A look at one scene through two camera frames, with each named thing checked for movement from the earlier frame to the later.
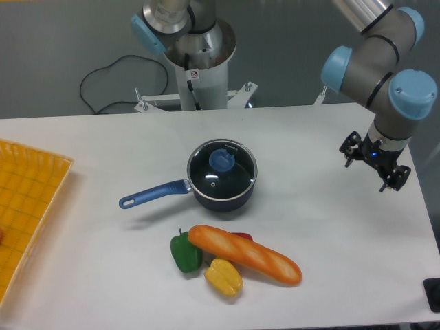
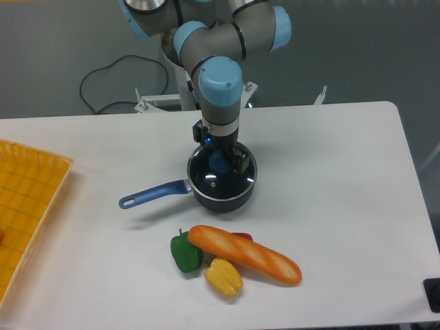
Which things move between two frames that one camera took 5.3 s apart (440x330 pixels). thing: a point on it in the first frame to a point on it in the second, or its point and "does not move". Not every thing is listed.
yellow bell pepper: [223, 276] does not move
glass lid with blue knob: [222, 169] does not move
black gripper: [384, 161] to [212, 143]
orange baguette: [245, 253] does not move
